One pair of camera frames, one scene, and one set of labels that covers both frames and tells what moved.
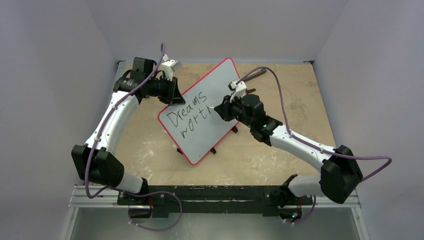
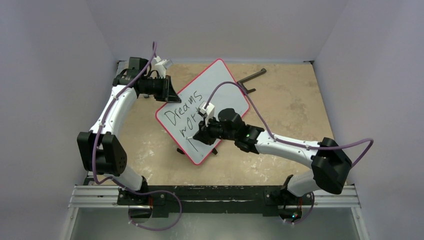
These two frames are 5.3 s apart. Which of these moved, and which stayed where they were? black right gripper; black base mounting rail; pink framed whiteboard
Moved: black right gripper
Stayed: black base mounting rail; pink framed whiteboard
